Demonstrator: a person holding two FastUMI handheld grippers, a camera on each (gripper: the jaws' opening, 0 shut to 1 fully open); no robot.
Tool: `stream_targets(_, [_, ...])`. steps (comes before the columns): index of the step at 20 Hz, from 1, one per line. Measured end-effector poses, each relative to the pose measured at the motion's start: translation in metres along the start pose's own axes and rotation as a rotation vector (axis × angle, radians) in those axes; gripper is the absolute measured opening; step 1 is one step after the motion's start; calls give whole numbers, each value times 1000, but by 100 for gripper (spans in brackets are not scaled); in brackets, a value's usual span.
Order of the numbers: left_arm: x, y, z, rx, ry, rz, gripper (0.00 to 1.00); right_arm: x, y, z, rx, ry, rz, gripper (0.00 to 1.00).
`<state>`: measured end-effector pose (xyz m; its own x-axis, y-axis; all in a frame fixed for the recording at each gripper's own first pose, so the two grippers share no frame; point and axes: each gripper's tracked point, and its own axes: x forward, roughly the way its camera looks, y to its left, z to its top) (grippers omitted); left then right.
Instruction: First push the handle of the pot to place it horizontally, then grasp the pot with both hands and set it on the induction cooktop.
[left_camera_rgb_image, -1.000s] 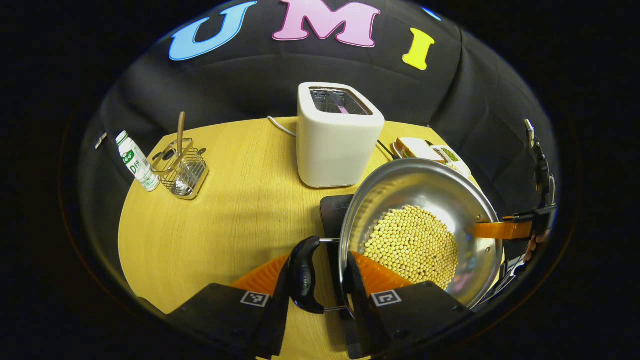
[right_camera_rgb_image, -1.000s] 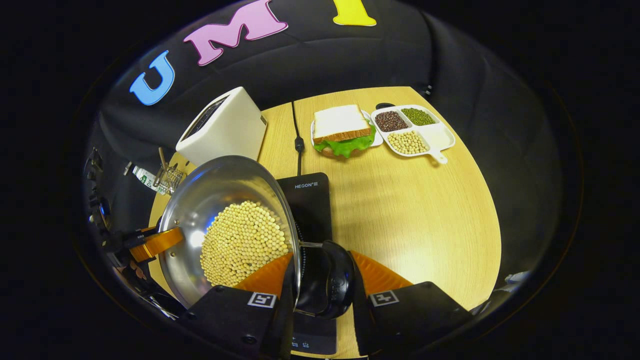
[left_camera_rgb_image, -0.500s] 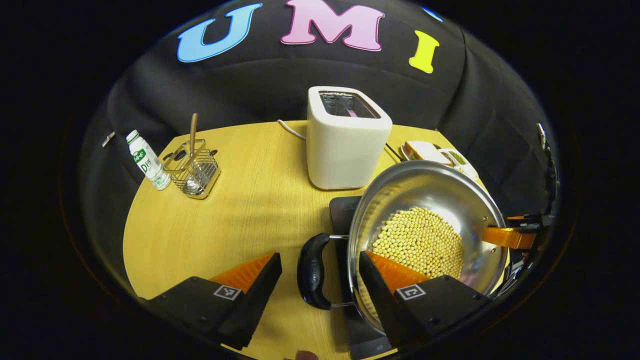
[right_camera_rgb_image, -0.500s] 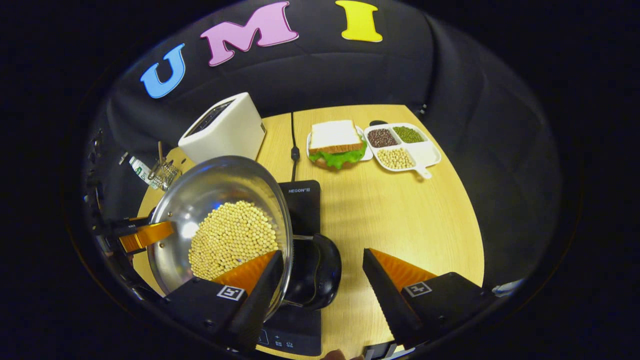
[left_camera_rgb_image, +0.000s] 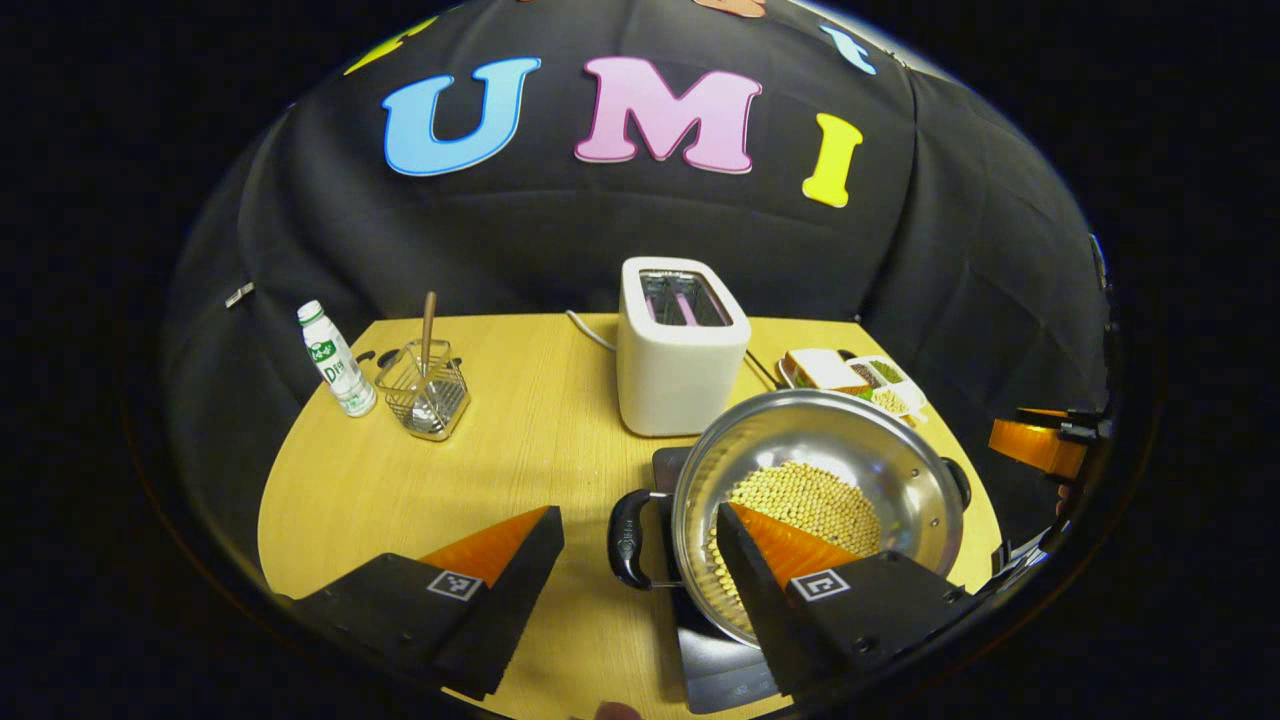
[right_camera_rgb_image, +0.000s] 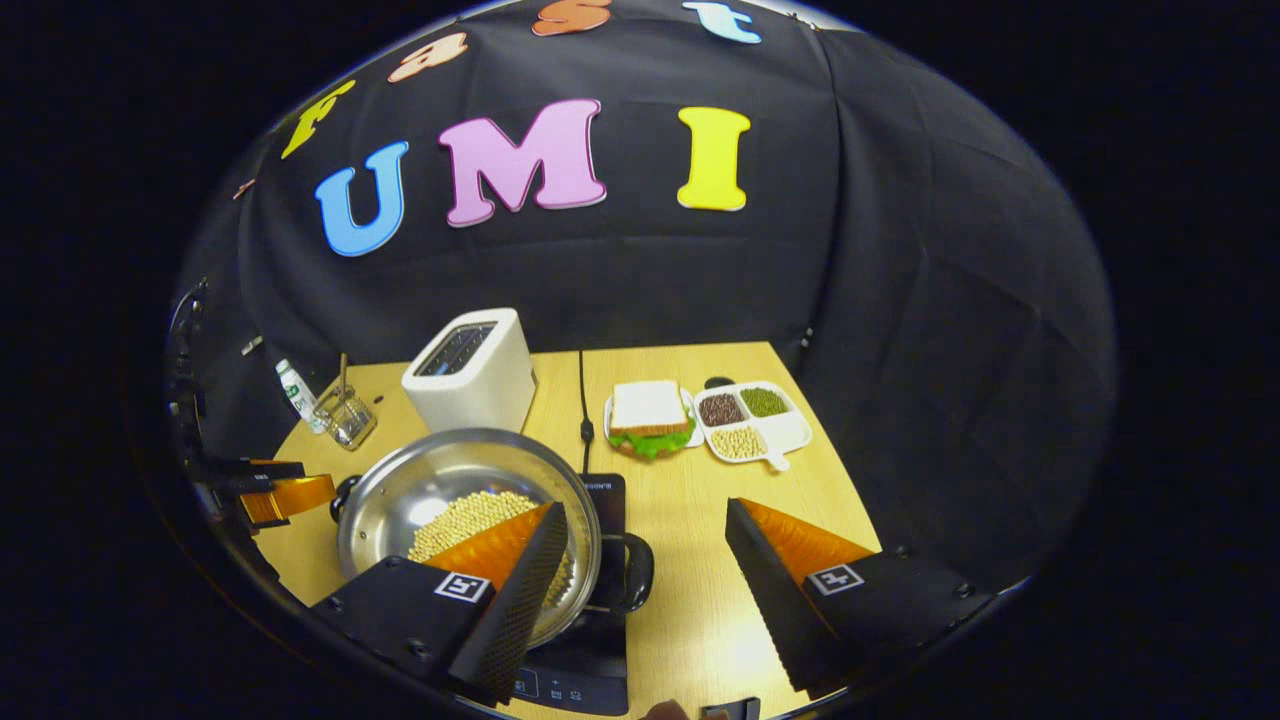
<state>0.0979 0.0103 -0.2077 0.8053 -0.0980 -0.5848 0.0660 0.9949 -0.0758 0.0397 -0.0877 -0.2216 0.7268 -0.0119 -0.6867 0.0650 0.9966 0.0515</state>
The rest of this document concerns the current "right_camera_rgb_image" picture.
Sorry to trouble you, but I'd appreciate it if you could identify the black induction cooktop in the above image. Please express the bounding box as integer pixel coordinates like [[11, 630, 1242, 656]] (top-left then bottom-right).
[[510, 473, 631, 717]]

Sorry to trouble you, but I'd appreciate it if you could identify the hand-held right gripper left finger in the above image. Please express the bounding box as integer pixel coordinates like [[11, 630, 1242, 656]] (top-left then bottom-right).
[[310, 500, 569, 706]]

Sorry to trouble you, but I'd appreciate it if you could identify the white toaster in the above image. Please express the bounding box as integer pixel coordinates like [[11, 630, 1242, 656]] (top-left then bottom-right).
[[401, 307, 537, 434]]

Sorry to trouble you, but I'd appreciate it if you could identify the white divided bean dish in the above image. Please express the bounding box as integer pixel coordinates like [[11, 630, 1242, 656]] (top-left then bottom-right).
[[693, 380, 813, 471]]

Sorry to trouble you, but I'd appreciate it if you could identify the small white plate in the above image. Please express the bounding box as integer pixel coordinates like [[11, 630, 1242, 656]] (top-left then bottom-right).
[[603, 390, 704, 453]]

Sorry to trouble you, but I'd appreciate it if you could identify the pile of soybeans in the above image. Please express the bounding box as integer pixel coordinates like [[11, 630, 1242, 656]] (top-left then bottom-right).
[[408, 490, 576, 611]]

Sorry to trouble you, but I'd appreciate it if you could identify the clear utensil holder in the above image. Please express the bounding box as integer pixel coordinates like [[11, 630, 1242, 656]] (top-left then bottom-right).
[[313, 385, 379, 451]]

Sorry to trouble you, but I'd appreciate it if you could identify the black power cable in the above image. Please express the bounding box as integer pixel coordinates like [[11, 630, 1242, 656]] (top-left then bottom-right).
[[577, 350, 597, 474]]

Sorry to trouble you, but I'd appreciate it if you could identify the sandwich with lettuce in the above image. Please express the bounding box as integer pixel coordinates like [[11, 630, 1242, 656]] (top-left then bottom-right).
[[608, 380, 696, 461]]

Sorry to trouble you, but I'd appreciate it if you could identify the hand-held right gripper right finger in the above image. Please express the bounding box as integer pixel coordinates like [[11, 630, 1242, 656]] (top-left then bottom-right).
[[725, 497, 1001, 701]]

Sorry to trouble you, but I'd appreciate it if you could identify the small plastic bottle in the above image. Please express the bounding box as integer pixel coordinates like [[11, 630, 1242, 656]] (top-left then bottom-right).
[[275, 359, 326, 434]]

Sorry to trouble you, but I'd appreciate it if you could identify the stainless steel pot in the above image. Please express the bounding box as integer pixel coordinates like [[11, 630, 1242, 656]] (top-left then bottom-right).
[[330, 428, 656, 649]]

